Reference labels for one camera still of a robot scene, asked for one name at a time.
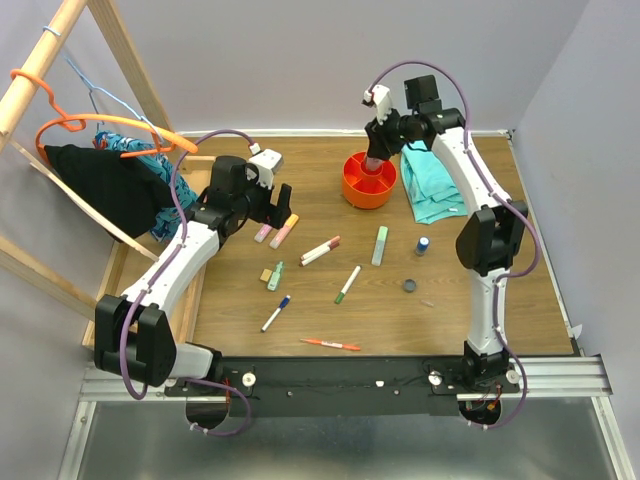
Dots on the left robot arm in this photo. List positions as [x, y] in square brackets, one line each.
[132, 335]

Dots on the orange pen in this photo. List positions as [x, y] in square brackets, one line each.
[329, 344]

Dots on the dark red cap marker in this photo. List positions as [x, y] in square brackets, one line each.
[319, 254]

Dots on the teal folded cloth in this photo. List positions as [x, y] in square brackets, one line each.
[431, 192]

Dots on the green highlighter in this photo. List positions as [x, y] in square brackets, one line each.
[379, 246]

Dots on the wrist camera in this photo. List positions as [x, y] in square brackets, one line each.
[262, 168]
[379, 98]

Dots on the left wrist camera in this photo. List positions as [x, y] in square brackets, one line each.
[262, 168]

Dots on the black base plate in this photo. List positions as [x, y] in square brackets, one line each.
[348, 386]

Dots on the black garment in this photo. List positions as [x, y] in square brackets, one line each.
[120, 189]

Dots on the green cap white marker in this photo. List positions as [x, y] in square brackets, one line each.
[344, 290]

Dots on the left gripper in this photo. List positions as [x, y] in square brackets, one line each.
[272, 214]

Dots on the wooden clothes rack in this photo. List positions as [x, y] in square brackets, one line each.
[27, 80]

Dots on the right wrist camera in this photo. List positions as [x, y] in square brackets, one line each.
[379, 98]

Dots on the orange cap highlighter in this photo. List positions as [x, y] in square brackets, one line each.
[284, 231]

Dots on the blue wire hanger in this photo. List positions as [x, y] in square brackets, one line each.
[85, 78]

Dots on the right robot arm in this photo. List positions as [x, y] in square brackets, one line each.
[492, 235]

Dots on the blue cap white marker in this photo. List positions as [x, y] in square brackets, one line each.
[285, 301]

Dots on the aluminium rail frame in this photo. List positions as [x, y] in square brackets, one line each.
[560, 425]

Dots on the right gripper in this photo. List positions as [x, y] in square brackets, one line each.
[376, 136]

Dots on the blue patterned garment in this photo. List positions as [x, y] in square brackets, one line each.
[167, 218]

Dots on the small green correction bottle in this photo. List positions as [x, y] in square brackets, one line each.
[275, 278]

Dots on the orange divided round container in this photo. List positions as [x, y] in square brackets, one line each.
[365, 189]

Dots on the pink cap white marker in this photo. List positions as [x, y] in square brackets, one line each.
[327, 243]

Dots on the grey round cap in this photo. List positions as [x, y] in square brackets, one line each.
[409, 285]

